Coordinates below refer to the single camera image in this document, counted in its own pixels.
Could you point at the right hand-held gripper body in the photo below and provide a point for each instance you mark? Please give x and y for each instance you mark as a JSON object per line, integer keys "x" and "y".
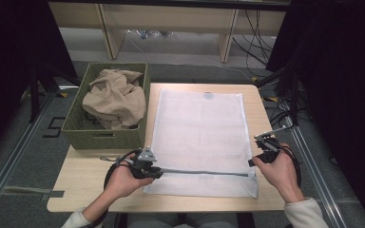
{"x": 267, "y": 150}

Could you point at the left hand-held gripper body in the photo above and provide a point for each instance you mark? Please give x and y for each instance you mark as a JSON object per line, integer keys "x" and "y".
{"x": 144, "y": 164}

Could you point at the green woven basket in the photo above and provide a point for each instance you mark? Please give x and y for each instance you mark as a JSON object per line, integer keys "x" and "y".
{"x": 107, "y": 141}

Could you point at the white mesh laundry bag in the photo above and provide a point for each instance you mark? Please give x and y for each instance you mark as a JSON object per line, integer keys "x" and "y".
{"x": 202, "y": 133}

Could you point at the beige cloth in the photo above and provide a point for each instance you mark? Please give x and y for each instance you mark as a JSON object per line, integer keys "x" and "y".
{"x": 117, "y": 98}

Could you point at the person's left hand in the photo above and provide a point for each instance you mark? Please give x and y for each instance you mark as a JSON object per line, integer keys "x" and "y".
{"x": 122, "y": 180}

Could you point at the person's right hand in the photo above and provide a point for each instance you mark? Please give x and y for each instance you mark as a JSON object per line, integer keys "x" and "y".
{"x": 282, "y": 177}

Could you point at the person's legs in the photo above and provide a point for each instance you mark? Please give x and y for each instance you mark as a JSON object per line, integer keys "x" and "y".
{"x": 158, "y": 220}

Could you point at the yellow floor marker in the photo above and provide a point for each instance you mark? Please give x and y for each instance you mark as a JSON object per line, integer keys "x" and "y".
{"x": 63, "y": 94}
{"x": 254, "y": 79}
{"x": 273, "y": 99}

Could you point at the black metal stand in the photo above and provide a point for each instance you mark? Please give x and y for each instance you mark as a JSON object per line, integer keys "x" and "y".
{"x": 293, "y": 95}
{"x": 34, "y": 95}

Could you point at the dark curtain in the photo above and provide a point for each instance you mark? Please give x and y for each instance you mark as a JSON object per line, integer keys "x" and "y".
{"x": 345, "y": 95}
{"x": 12, "y": 63}

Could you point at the grey floor tape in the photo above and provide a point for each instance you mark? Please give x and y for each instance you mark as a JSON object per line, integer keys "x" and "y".
{"x": 53, "y": 194}

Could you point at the clear plastic bag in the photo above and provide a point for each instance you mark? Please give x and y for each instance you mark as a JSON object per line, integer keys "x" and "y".
{"x": 149, "y": 33}

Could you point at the beige wooden desk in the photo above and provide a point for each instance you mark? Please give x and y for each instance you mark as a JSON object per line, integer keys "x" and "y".
{"x": 171, "y": 19}

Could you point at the metal floor rail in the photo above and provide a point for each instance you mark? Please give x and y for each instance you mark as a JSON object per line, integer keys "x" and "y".
{"x": 316, "y": 177}
{"x": 15, "y": 152}

